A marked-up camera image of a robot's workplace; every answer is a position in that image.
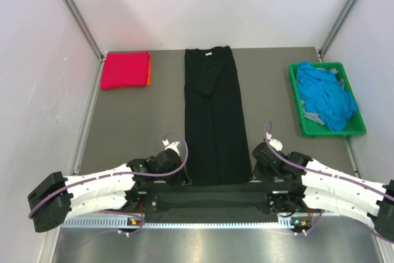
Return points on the blue t-shirt in bin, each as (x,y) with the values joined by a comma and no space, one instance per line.
(326,99)

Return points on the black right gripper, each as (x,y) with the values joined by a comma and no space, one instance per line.
(258,173)

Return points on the folded orange t-shirt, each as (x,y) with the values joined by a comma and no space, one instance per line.
(149,71)

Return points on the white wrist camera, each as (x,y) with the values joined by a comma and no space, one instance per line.
(276,144)
(175,146)

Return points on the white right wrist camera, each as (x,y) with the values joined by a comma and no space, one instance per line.
(276,144)

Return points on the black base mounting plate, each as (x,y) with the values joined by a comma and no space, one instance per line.
(266,197)

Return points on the black t-shirt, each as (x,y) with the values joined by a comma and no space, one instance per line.
(214,120)

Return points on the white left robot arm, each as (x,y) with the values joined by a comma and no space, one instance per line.
(60,198)

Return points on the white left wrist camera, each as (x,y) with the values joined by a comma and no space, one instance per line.
(175,146)

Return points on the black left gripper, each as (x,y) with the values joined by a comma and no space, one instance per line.
(181,178)

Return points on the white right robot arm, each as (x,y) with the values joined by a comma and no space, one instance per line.
(315,186)

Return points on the green plastic bin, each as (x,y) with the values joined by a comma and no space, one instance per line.
(324,100)

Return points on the folded pink t-shirt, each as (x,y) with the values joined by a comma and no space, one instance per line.
(125,69)

